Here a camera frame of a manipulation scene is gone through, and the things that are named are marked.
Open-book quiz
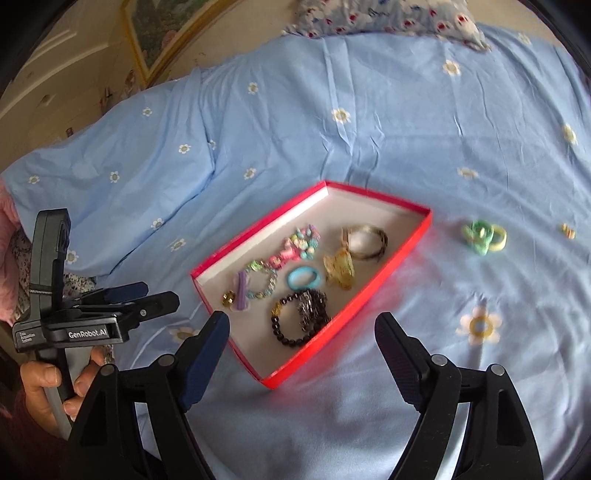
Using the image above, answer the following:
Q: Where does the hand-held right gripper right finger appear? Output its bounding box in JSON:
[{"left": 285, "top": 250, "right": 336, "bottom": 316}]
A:
[{"left": 375, "top": 312, "right": 544, "bottom": 480}]

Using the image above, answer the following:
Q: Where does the grey floral cloth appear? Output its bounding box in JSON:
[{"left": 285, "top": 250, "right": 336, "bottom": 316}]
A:
[{"left": 11, "top": 230, "right": 109, "bottom": 298}]

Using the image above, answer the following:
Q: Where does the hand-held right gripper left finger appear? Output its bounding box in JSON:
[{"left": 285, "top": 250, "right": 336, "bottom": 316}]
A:
[{"left": 69, "top": 311, "right": 230, "bottom": 480}]

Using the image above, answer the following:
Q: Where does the pastel beaded bracelet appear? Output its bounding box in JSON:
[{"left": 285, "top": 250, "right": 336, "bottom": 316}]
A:
[{"left": 284, "top": 224, "right": 322, "bottom": 259}]

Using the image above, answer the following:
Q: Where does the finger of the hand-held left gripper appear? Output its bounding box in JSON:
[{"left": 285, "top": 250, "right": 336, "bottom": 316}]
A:
[
  {"left": 69, "top": 282, "right": 149, "bottom": 309},
  {"left": 117, "top": 292, "right": 181, "bottom": 331}
]

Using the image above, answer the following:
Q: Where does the dark bead bracelet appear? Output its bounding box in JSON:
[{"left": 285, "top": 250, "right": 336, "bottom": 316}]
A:
[{"left": 271, "top": 290, "right": 332, "bottom": 348}]

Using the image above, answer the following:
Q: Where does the green bow hair tie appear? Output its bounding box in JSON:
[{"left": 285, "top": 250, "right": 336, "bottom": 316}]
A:
[{"left": 462, "top": 220, "right": 495, "bottom": 257}]

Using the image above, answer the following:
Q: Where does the green blue charm bracelet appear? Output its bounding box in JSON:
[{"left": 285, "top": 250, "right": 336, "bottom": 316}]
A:
[{"left": 245, "top": 260, "right": 280, "bottom": 300}]

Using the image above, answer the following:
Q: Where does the person's left hand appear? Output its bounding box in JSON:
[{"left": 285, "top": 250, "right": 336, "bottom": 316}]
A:
[{"left": 21, "top": 347, "right": 117, "bottom": 423}]

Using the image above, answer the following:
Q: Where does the floral pillow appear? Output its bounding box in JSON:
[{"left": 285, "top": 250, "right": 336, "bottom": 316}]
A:
[{"left": 283, "top": 0, "right": 490, "bottom": 52}]

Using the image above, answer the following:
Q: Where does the blue floral bed sheet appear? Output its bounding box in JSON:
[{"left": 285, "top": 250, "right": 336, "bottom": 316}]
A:
[{"left": 0, "top": 21, "right": 591, "bottom": 480}]

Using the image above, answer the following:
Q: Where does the purple flower hair tie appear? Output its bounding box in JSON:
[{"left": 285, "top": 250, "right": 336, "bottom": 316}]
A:
[{"left": 235, "top": 271, "right": 253, "bottom": 311}]

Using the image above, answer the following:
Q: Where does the blue hair tie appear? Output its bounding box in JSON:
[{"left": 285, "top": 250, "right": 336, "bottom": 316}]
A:
[{"left": 287, "top": 265, "right": 323, "bottom": 292}]

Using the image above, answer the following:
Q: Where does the yellow claw hair clip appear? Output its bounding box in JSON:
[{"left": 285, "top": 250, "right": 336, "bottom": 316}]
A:
[{"left": 323, "top": 248, "right": 357, "bottom": 291}]

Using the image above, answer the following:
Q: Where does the silver chain bracelet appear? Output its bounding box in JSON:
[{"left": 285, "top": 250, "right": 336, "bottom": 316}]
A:
[{"left": 298, "top": 291, "right": 331, "bottom": 330}]

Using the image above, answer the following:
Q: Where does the pink heart hair clip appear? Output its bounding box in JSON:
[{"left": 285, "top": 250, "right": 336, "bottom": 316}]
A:
[{"left": 269, "top": 247, "right": 302, "bottom": 274}]

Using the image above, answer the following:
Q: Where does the rose gold mesh watch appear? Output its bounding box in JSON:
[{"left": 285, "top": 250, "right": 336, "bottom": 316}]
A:
[{"left": 342, "top": 224, "right": 389, "bottom": 263}]

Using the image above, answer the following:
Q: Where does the pink cloth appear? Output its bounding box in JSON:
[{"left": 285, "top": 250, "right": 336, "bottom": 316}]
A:
[{"left": 0, "top": 179, "right": 23, "bottom": 324}]

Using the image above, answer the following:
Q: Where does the red jewelry box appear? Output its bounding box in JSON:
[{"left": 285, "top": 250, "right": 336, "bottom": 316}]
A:
[{"left": 191, "top": 180, "right": 433, "bottom": 390}]

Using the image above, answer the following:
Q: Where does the gold framed picture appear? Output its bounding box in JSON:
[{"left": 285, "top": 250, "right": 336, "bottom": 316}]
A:
[{"left": 121, "top": 0, "right": 237, "bottom": 87}]

